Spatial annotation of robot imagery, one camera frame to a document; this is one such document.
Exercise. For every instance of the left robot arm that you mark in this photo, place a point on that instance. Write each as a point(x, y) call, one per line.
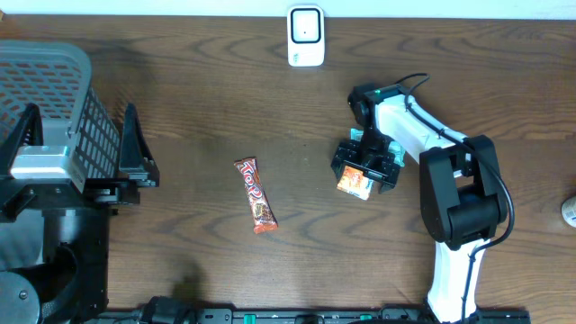
point(69, 284)

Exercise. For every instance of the orange snack packet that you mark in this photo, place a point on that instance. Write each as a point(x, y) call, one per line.
point(355, 183)

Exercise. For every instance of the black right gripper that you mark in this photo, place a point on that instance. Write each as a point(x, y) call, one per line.
point(385, 167)

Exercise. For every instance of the mint green wipes pack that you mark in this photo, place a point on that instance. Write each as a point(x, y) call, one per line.
point(393, 146)

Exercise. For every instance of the green lid jar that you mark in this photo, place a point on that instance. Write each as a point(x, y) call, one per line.
point(568, 211)

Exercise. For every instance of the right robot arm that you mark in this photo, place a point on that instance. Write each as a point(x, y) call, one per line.
point(462, 198)

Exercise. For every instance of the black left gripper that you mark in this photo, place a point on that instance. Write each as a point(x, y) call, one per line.
point(132, 179)

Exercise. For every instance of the white barcode scanner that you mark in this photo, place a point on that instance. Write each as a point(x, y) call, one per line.
point(305, 36)

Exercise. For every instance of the grey plastic basket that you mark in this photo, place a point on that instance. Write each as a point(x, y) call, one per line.
point(57, 78)

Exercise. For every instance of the red Top chocolate bar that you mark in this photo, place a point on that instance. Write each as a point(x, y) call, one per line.
point(262, 215)

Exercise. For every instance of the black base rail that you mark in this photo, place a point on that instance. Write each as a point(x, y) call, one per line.
point(166, 310)

